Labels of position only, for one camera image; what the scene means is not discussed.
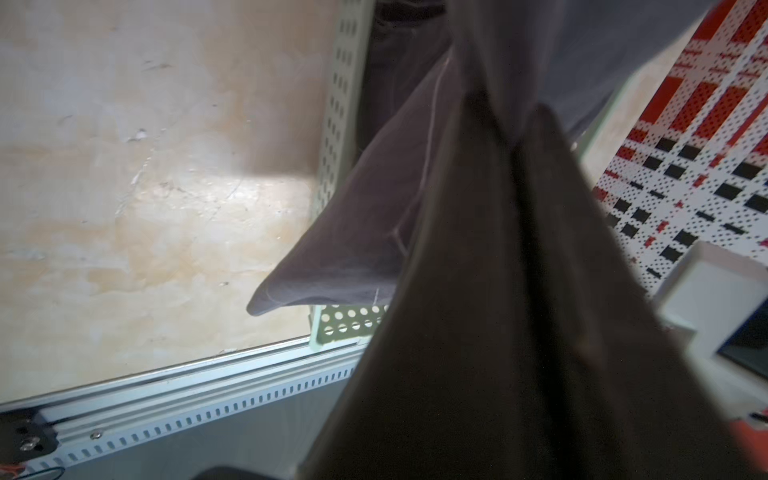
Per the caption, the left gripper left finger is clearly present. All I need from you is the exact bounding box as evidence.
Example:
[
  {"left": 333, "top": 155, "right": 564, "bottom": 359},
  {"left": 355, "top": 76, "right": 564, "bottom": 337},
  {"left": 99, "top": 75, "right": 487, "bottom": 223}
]
[{"left": 297, "top": 94, "right": 540, "bottom": 479}]

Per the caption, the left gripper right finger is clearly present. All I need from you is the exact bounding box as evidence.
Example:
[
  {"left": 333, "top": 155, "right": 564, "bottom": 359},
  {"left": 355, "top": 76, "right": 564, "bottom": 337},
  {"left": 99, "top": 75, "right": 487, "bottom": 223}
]
[{"left": 515, "top": 106, "right": 760, "bottom": 479}]

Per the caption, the mint green plastic basket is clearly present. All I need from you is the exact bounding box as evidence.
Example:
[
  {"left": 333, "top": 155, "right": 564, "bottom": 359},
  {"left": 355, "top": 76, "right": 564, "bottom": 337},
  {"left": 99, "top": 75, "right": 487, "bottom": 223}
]
[{"left": 307, "top": 0, "right": 637, "bottom": 353}]

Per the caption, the dark grey checked pillowcase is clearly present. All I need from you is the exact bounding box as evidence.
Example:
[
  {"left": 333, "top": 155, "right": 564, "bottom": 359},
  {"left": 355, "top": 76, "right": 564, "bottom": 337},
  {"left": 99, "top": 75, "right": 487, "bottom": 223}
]
[{"left": 247, "top": 1, "right": 711, "bottom": 316}]

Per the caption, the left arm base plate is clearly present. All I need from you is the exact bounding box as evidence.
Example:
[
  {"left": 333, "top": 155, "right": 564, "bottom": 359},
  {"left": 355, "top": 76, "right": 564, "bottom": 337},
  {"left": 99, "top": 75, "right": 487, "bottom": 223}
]
[{"left": 1, "top": 409, "right": 59, "bottom": 479}]

